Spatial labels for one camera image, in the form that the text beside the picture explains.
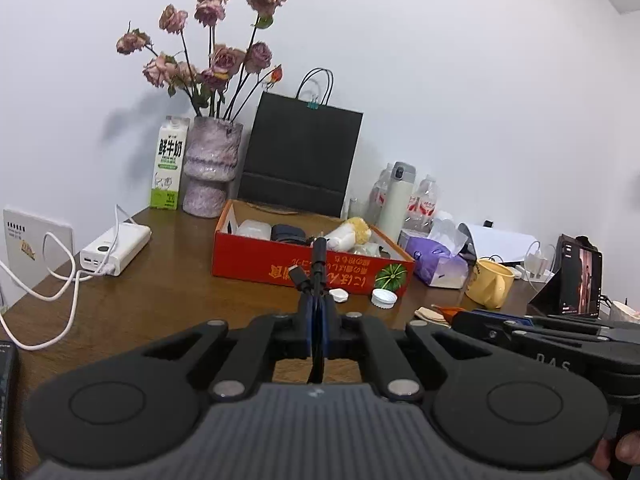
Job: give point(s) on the small white bottle cap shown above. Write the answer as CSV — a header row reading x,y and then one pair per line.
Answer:
x,y
337,295

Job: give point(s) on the white box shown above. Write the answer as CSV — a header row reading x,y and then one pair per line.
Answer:
x,y
252,230

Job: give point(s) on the white paper stack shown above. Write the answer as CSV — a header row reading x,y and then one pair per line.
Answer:
x,y
505,245

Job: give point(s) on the white and yellow plush toy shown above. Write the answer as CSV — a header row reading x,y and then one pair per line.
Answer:
x,y
352,232

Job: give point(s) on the black paper bag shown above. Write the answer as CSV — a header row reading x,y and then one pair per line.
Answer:
x,y
300,155

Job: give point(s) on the white bowl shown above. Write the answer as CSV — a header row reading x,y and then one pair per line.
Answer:
x,y
625,312

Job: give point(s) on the person's right hand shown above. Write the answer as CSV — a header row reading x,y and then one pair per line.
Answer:
x,y
631,447

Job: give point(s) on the purple mottled vase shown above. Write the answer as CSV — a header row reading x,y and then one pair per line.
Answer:
x,y
210,170

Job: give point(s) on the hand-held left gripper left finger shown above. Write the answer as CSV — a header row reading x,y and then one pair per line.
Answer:
x,y
306,322

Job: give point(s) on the white charger plug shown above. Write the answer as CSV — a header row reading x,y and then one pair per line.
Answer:
x,y
540,262

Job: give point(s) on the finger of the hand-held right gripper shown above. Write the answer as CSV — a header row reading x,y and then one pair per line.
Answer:
x,y
480,327
500,316

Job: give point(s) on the dried rose bouquet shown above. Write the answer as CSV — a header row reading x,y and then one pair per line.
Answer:
x,y
215,55

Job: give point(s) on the black tablet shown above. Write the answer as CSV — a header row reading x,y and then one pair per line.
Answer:
x,y
575,280

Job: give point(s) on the black flat device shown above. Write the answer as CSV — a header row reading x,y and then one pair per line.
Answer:
x,y
7,410

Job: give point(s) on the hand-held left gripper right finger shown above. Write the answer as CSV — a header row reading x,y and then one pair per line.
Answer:
x,y
326,322

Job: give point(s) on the wooden desktop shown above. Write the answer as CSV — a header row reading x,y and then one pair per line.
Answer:
x,y
165,300

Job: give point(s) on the beige packet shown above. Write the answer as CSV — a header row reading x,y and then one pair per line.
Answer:
x,y
430,314

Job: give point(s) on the white thermos bottle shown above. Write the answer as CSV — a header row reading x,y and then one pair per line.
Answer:
x,y
395,205

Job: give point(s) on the white power bank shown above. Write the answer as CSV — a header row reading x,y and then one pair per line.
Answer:
x,y
117,250

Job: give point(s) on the purple tissue pack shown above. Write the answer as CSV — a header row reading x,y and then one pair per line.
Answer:
x,y
435,260

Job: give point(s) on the clear plastic water bottle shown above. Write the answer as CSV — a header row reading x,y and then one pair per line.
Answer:
x,y
424,205
381,195

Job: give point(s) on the orange cardboard box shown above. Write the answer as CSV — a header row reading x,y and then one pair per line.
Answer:
x,y
250,265

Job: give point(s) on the white wall outlet panel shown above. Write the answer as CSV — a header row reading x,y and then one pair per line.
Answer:
x,y
25,245

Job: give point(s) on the yellow mug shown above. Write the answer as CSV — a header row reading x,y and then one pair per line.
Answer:
x,y
487,285

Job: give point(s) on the navy pouch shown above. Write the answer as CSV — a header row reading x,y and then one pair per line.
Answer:
x,y
287,234

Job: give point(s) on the green and white milk carton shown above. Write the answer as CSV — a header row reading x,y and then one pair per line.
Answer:
x,y
169,165

